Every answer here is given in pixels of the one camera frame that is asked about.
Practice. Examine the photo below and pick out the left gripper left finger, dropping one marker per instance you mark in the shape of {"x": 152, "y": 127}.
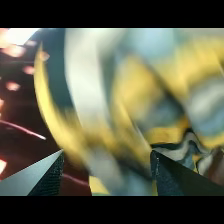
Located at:
{"x": 36, "y": 181}

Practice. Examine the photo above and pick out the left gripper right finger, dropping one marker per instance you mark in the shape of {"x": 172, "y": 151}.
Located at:
{"x": 183, "y": 183}

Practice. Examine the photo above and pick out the yellow grey striped shirt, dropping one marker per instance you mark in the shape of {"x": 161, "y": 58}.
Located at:
{"x": 133, "y": 100}

